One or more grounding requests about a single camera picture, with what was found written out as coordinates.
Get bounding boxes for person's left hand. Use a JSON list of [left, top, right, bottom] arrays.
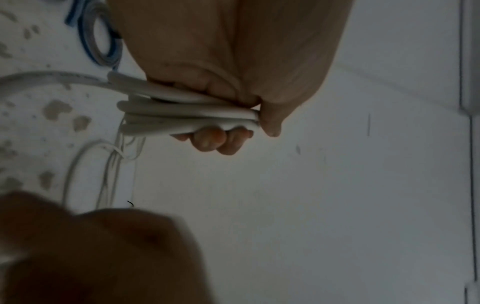
[[106, 0, 355, 156]]

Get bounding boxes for clear blue-striped cable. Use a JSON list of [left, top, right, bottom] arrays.
[[64, 0, 125, 70]]

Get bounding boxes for thin clear cable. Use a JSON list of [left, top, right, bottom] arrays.
[[61, 115, 148, 210]]

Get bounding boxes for white cable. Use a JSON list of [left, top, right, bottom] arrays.
[[0, 70, 262, 137]]

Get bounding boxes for person's right hand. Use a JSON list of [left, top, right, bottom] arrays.
[[0, 191, 215, 304]]

